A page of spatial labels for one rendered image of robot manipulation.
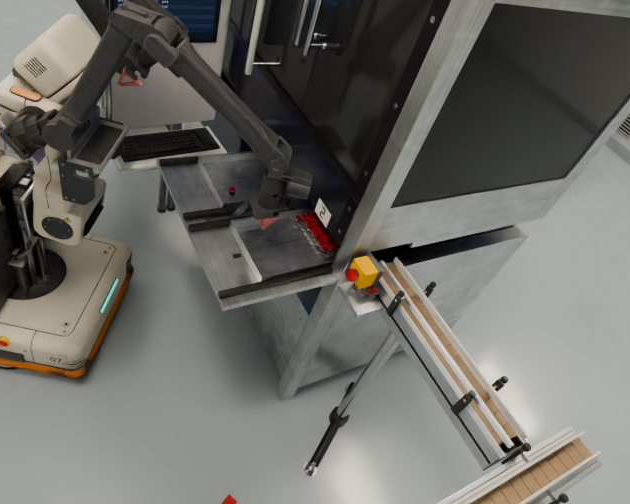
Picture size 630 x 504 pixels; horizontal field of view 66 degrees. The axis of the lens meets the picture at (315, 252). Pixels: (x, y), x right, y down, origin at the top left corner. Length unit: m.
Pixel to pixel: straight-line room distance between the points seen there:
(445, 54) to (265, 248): 0.84
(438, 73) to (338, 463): 1.68
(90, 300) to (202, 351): 0.56
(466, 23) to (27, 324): 1.82
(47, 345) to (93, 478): 0.53
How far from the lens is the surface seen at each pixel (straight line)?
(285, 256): 1.65
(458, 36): 1.18
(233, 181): 1.87
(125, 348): 2.41
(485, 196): 1.76
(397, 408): 2.53
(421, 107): 1.24
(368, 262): 1.52
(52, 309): 2.22
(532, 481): 1.52
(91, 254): 2.38
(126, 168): 2.00
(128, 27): 1.19
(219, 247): 1.62
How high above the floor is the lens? 2.07
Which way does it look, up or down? 44 degrees down
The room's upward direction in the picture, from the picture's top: 22 degrees clockwise
